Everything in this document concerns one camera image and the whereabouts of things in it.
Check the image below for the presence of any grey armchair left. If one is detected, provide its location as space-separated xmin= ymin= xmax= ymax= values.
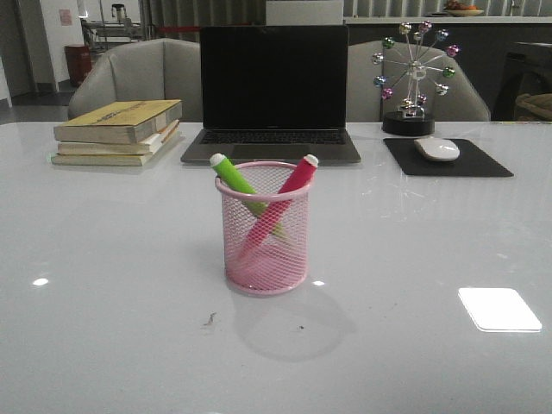
xmin=68 ymin=38 xmax=203 ymax=122

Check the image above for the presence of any bottom cream book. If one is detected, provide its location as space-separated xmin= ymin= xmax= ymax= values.
xmin=50 ymin=131 xmax=179 ymax=166

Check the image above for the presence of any top yellow book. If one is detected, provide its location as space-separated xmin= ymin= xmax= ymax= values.
xmin=53 ymin=99 xmax=182 ymax=144

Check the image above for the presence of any grey armchair right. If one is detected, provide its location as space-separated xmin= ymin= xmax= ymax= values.
xmin=346 ymin=41 xmax=490 ymax=122

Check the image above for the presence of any pink highlighter pen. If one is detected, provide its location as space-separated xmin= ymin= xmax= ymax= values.
xmin=239 ymin=154 xmax=318 ymax=259

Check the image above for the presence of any black mouse pad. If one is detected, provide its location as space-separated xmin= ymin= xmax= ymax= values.
xmin=383 ymin=138 xmax=514 ymax=178

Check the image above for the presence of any cream book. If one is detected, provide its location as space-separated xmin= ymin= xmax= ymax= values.
xmin=58 ymin=121 xmax=180 ymax=155
xmin=50 ymin=131 xmax=179 ymax=166

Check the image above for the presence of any pink mesh pen holder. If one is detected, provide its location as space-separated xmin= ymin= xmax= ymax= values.
xmin=215 ymin=161 xmax=314 ymax=295

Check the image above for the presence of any green highlighter pen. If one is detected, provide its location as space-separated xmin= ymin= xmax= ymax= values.
xmin=210 ymin=153 xmax=293 ymax=247

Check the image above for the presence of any fruit bowl on counter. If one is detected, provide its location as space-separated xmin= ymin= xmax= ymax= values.
xmin=444 ymin=0 xmax=484 ymax=17

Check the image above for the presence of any middle cream book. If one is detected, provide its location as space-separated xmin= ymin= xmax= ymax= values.
xmin=58 ymin=121 xmax=180 ymax=155

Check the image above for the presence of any ferris wheel desk ornament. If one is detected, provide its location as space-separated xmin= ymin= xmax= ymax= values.
xmin=371 ymin=20 xmax=461 ymax=137

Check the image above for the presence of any white computer mouse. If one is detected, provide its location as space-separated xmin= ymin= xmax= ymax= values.
xmin=413 ymin=137 xmax=460 ymax=161

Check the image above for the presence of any grey armchair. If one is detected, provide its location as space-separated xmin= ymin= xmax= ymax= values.
xmin=346 ymin=41 xmax=490 ymax=122
xmin=68 ymin=38 xmax=203 ymax=122

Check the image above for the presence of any grey laptop black screen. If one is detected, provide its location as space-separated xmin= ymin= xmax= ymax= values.
xmin=181 ymin=25 xmax=361 ymax=166

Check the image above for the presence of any red bin background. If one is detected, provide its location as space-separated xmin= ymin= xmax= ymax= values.
xmin=64 ymin=45 xmax=91 ymax=87

